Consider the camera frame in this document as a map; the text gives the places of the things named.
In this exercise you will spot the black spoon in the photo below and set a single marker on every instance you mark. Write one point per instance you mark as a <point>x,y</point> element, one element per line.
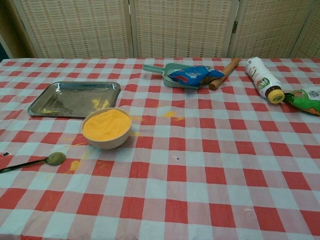
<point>57,159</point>

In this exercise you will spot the bowl of yellow powder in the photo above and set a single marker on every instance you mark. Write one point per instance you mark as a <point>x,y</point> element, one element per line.
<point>107,144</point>

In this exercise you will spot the rectangular metal tray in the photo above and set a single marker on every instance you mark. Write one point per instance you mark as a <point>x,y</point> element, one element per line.
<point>70,97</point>

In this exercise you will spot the green plastic dustpan scoop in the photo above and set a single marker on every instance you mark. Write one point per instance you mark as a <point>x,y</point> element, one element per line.
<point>155,68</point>

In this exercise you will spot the yellow powder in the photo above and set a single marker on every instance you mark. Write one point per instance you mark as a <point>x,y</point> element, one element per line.
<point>105,125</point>

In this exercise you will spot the blue snack bag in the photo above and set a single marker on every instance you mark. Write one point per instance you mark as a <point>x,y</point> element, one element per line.
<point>192,75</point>

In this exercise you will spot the brown wooden rolling pin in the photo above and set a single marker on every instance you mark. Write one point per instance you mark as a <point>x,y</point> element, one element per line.
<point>217,83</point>

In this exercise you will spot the red white checkered tablecloth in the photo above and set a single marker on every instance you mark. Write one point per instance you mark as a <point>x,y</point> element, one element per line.
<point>175,187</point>

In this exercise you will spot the white bottle yellow cap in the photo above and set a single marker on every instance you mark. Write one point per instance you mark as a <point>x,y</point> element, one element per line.
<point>260,77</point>

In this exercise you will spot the woven bamboo folding screen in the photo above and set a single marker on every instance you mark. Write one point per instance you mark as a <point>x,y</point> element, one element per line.
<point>75,30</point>

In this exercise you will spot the green snack bag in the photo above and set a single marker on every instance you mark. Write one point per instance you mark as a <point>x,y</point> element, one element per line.
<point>305,102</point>

